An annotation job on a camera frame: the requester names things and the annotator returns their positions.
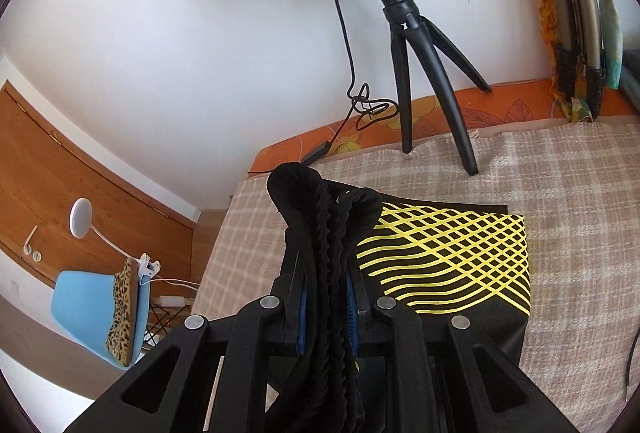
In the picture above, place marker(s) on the light blue chair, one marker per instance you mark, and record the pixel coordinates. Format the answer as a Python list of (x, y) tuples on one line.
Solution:
[(80, 313)]

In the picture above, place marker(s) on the beige checked blanket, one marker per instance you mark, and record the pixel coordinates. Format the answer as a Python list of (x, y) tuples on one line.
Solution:
[(560, 213)]

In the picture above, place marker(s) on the white power strip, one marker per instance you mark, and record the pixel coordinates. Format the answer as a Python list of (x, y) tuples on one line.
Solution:
[(172, 301)]

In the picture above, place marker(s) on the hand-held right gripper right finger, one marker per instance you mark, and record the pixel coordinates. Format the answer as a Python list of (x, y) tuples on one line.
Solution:
[(353, 313)]

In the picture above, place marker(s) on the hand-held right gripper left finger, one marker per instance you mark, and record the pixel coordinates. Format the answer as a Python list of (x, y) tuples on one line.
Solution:
[(301, 308)]

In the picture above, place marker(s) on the black pants with yellow pattern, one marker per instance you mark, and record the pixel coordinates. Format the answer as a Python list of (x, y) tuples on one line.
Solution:
[(440, 258)]

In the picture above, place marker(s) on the orange leaf-print bedsheet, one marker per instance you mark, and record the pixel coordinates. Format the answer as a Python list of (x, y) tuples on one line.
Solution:
[(450, 113)]

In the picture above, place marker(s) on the grey hoops with black grips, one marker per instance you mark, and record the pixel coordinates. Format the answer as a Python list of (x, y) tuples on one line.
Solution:
[(580, 13)]

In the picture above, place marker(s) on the black tripod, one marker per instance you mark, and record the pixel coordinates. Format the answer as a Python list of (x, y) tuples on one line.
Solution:
[(405, 38)]

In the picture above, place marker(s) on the leopard print cushion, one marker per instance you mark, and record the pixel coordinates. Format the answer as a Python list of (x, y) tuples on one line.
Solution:
[(122, 313)]

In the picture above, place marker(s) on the white clip-on desk lamp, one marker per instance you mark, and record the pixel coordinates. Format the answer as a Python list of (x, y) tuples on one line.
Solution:
[(100, 228)]

